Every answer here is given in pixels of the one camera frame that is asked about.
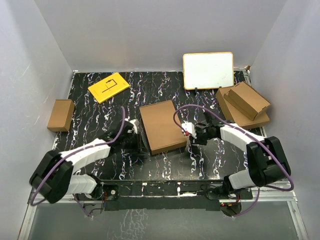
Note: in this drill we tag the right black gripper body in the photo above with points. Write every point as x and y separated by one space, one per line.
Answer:
203 134

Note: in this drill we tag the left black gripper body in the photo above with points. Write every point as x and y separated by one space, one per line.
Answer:
132 143

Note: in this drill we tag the cardboard box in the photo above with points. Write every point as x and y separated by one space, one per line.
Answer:
247 100
61 115
162 133
232 114

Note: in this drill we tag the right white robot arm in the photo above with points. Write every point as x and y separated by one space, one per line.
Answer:
266 159

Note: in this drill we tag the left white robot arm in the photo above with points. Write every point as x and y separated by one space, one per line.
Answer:
55 176

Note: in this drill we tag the yellow pad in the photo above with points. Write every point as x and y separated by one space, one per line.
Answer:
108 87

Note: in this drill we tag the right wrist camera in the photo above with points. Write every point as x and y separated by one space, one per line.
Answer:
189 130

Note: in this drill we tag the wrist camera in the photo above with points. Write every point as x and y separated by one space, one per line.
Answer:
136 125
189 130

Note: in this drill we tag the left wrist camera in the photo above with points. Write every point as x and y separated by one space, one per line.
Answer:
136 125

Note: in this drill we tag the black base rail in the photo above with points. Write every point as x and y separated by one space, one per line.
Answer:
116 195

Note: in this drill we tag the white board yellow frame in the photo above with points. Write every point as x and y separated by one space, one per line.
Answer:
209 70

